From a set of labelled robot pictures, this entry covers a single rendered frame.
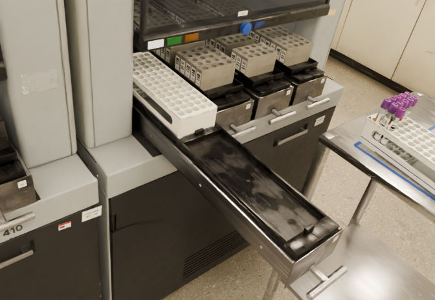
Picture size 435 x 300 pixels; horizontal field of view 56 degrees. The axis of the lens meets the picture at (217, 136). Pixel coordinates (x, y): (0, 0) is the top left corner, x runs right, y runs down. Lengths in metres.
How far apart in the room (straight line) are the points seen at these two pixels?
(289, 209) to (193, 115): 0.27
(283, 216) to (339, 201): 1.33
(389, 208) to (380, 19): 1.51
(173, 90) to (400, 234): 1.43
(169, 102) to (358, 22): 2.55
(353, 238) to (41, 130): 1.09
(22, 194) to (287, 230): 0.48
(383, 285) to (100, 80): 1.06
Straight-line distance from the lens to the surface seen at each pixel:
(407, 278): 1.52
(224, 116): 1.00
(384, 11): 3.19
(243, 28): 0.98
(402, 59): 3.16
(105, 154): 0.94
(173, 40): 0.88
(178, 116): 0.84
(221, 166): 0.82
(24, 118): 0.84
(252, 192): 0.78
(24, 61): 0.79
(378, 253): 1.53
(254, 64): 1.11
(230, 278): 1.64
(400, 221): 2.14
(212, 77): 1.02
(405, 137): 0.94
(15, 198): 0.83
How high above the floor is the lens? 1.34
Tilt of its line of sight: 37 degrees down
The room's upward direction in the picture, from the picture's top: 10 degrees clockwise
